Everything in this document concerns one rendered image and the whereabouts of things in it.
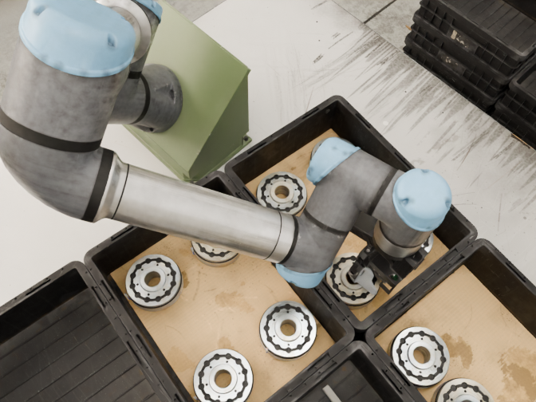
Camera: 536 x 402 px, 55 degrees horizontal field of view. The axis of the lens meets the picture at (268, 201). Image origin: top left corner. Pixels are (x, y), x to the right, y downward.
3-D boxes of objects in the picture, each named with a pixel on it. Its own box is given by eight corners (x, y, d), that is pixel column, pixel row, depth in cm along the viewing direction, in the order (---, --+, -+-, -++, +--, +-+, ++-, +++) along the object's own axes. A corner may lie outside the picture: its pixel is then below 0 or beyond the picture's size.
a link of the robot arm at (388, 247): (368, 222, 76) (405, 191, 79) (362, 234, 80) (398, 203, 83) (405, 258, 74) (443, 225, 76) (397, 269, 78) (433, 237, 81)
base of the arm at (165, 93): (120, 106, 121) (87, 104, 112) (149, 50, 115) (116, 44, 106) (161, 146, 117) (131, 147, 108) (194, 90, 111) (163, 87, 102)
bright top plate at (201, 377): (183, 370, 89) (182, 370, 89) (232, 337, 92) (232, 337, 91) (213, 423, 86) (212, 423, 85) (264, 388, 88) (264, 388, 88)
